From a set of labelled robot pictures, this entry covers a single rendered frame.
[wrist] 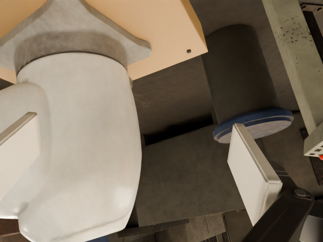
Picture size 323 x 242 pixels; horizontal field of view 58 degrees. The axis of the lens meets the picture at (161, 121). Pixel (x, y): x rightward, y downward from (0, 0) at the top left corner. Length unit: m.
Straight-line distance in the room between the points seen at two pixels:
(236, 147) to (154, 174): 2.23
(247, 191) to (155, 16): 0.32
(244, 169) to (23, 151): 0.13
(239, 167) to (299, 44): 0.75
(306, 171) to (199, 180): 1.02
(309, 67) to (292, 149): 1.99
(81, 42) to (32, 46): 0.06
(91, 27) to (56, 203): 0.22
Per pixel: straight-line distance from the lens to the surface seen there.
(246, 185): 0.17
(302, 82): 0.86
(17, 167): 0.19
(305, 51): 0.90
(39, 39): 0.40
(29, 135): 0.20
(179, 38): 0.49
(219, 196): 2.17
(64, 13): 0.38
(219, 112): 1.20
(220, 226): 4.61
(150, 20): 0.44
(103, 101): 0.35
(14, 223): 1.99
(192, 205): 2.26
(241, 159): 0.18
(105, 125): 0.34
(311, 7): 1.38
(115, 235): 3.65
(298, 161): 2.82
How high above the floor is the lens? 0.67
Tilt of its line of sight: 17 degrees down
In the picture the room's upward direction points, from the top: 169 degrees clockwise
